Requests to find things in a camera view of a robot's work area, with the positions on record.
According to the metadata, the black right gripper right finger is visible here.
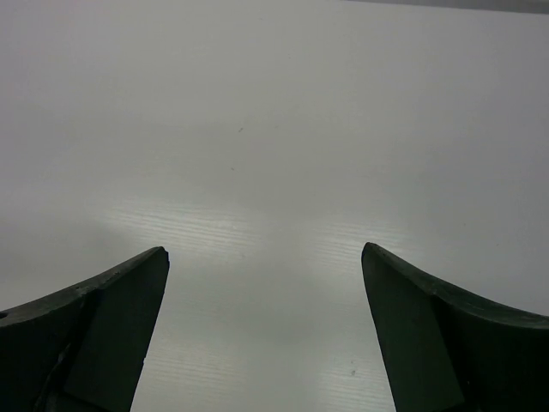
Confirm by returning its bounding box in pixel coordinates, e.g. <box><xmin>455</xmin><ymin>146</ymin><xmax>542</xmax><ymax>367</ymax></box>
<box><xmin>361</xmin><ymin>243</ymin><xmax>548</xmax><ymax>411</ymax></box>

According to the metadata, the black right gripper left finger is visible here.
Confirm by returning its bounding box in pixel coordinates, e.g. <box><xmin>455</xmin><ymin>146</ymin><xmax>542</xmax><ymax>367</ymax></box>
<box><xmin>1</xmin><ymin>246</ymin><xmax>169</xmax><ymax>411</ymax></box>

